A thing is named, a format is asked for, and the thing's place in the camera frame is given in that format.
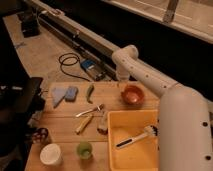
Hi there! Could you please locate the black box on floor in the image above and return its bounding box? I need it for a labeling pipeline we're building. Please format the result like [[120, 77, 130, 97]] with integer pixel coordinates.
[[18, 12, 40, 38]]

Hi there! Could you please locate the blue sponge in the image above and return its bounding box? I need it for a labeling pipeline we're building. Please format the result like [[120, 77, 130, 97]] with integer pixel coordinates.
[[65, 86, 78, 102]]

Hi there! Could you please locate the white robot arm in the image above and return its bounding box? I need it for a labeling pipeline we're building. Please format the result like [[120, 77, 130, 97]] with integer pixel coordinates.
[[112, 45, 213, 171]]

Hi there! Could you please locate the long metal rail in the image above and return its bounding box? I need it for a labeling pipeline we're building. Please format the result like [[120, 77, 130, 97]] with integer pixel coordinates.
[[24, 0, 213, 114]]

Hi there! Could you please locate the blue electronic box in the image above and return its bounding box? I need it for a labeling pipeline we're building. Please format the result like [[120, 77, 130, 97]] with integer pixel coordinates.
[[80, 59, 105, 81]]

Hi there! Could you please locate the dark patterned can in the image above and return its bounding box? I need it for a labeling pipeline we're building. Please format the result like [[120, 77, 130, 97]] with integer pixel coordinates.
[[32, 128, 50, 144]]

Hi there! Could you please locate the light blue cloth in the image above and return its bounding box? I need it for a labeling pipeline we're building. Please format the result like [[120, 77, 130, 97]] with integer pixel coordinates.
[[51, 87, 66, 108]]

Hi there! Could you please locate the green cup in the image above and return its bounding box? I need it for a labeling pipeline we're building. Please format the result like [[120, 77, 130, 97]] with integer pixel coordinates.
[[77, 142, 92, 159]]

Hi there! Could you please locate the yellow handled knife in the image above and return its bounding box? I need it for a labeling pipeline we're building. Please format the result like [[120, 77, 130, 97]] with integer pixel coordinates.
[[75, 114, 93, 135]]

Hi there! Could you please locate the red bowl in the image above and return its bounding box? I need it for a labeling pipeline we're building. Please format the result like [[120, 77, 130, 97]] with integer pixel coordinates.
[[121, 85, 144, 105]]

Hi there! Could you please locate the black coiled cable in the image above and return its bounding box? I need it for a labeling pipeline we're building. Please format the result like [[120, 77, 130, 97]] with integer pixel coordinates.
[[58, 52, 92, 83]]

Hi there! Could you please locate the white cup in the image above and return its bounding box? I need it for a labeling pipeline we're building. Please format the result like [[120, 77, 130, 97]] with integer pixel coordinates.
[[40, 143, 62, 166]]

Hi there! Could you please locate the yellow plastic bin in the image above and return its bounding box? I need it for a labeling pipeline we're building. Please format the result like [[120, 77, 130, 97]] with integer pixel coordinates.
[[108, 110, 158, 171]]

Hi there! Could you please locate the green pepper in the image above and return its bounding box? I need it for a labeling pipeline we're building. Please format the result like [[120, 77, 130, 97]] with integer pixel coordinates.
[[86, 84, 94, 104]]

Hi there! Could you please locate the white dish brush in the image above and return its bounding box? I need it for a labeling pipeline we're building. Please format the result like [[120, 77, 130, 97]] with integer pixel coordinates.
[[115, 125, 158, 148]]

